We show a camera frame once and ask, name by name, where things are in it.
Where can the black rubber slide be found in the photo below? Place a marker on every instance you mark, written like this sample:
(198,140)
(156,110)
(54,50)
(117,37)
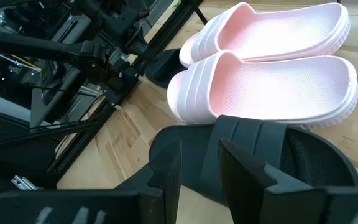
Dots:
(244,133)

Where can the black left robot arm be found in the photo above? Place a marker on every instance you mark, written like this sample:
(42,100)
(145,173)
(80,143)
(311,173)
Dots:
(42,48)

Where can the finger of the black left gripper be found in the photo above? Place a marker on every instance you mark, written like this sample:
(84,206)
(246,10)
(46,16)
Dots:
(163,67)

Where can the black aluminium rig frame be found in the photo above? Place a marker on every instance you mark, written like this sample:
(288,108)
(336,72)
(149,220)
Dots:
(82,140)

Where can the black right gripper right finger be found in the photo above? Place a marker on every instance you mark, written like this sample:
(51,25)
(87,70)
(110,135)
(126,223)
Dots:
(250,193)

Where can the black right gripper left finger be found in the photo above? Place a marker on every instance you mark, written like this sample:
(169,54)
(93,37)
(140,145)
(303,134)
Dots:
(163,186)

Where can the black computer mouse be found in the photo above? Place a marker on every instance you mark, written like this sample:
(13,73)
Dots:
(51,95)

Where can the pink rubber slide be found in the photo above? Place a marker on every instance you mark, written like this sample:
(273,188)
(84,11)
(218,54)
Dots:
(275,31)
(275,90)

